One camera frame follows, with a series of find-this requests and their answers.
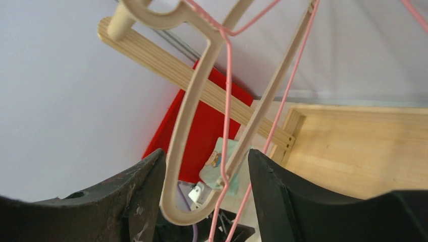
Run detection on beige plastic hanger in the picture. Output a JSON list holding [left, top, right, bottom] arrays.
[[119, 0, 318, 226]]

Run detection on folded green cloth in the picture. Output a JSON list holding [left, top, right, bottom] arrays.
[[199, 137, 241, 196]]

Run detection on wooden hanger rack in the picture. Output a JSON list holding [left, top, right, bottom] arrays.
[[97, 1, 427, 200]]

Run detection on pink wire hanger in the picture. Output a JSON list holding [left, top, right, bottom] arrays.
[[189, 1, 319, 241], [400, 0, 428, 32]]

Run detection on red plastic bin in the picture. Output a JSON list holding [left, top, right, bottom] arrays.
[[142, 60, 255, 185]]

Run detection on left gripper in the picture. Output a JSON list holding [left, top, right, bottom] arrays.
[[157, 181, 256, 242]]

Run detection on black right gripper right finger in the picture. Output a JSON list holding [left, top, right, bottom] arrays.
[[248, 149, 427, 241]]

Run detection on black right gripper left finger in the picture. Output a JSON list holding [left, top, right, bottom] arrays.
[[1, 149, 166, 241]]

